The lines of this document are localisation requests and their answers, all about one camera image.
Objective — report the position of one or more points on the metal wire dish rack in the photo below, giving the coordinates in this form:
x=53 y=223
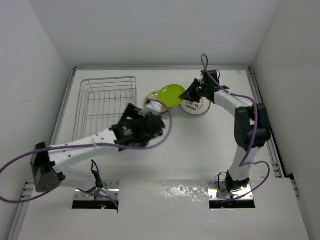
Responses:
x=101 y=103

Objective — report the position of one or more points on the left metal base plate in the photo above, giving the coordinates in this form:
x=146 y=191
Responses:
x=110 y=191

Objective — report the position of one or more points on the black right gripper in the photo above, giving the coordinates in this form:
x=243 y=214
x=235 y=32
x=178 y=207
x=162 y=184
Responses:
x=189 y=94

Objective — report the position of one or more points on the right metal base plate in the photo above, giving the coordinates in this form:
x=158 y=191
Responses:
x=216 y=193

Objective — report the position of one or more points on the beige plate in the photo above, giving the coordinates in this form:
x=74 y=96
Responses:
x=152 y=95

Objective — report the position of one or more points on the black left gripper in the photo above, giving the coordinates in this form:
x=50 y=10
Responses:
x=132 y=112

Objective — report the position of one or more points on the large white plate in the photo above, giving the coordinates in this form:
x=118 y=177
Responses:
x=196 y=108

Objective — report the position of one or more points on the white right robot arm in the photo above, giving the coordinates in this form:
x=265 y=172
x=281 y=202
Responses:
x=251 y=123

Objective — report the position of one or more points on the metal base plate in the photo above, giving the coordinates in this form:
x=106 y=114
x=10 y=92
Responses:
x=216 y=193
x=110 y=191

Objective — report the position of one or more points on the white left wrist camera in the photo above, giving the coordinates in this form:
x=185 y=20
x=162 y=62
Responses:
x=154 y=107

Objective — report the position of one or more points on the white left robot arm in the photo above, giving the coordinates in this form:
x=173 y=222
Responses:
x=52 y=166

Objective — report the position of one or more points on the lime green plate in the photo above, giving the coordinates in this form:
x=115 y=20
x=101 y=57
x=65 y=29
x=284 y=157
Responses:
x=170 y=95

